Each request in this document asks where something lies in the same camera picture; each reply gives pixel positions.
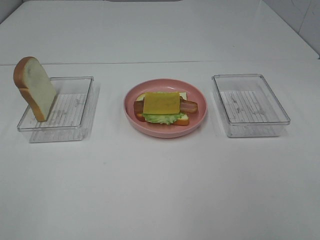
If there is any pink round plate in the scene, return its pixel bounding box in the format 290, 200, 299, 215
123, 78, 208, 139

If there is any left clear plastic tray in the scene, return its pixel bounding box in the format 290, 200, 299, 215
17, 76, 100, 143

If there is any clear plastic tray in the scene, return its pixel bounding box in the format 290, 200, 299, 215
212, 74, 291, 138
17, 76, 100, 143

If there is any yellow cheese slice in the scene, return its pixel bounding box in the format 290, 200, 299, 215
143, 92, 181, 115

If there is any green lettuce leaf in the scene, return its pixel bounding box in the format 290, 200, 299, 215
140, 112, 189, 126

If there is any bread slice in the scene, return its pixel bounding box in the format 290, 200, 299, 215
133, 93, 189, 126
13, 56, 57, 122

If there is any bacon strip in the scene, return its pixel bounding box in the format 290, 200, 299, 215
133, 100, 144, 114
179, 97, 198, 114

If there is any right clear plastic tray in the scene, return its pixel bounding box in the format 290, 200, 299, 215
212, 74, 291, 138

